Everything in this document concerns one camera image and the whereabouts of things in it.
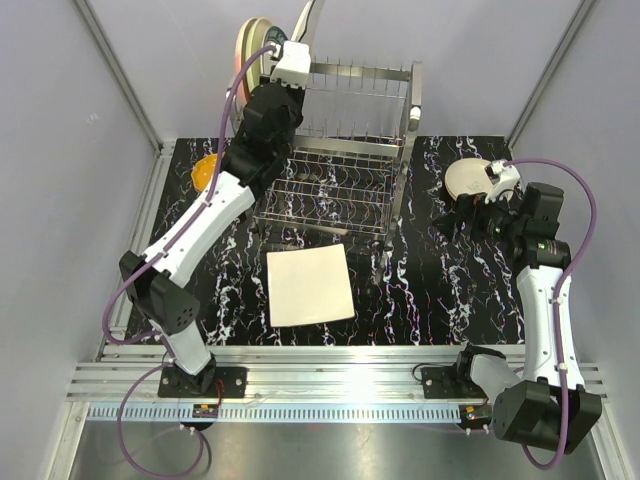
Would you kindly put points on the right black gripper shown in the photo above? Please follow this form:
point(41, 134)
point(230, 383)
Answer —
point(470, 208)

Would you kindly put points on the cream round plate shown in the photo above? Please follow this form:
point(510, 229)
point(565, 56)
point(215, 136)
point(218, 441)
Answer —
point(467, 176)

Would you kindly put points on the white square plate black rim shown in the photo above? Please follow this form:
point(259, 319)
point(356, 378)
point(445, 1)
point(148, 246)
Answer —
point(309, 286)

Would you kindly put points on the pink and cream plate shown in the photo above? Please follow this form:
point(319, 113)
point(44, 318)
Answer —
point(239, 58)

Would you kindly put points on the orange polka dot plate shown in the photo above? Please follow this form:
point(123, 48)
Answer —
point(203, 171)

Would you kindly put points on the green rimmed white plate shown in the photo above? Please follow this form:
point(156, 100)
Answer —
point(275, 37)

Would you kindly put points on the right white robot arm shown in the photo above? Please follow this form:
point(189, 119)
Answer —
point(546, 406)

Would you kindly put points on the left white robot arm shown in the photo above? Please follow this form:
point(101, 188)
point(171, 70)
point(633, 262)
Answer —
point(246, 167)

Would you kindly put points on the steel two-tier dish rack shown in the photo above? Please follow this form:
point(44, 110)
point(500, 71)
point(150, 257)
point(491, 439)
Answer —
point(345, 178)

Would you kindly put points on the black marble pattern mat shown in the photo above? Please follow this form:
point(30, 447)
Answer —
point(431, 292)

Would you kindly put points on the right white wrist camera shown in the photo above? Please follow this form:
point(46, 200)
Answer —
point(503, 176)

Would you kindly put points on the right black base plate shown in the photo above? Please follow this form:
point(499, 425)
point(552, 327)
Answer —
point(443, 382)

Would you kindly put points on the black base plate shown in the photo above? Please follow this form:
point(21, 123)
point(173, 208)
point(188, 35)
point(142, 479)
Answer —
point(443, 382)
point(229, 381)

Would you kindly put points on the aluminium mounting rail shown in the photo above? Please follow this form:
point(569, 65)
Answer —
point(275, 374)

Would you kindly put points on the right aluminium frame post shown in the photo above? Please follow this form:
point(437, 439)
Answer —
point(570, 34)

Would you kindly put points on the aluminium frame post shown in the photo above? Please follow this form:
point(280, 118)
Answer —
point(106, 51)
point(570, 34)

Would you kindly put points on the slotted white cable duct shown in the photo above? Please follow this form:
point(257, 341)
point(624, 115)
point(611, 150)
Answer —
point(278, 413)

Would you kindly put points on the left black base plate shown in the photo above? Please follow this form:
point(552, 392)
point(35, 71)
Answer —
point(229, 381)

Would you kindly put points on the left aluminium frame post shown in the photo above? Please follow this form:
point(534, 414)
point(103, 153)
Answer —
point(106, 51)

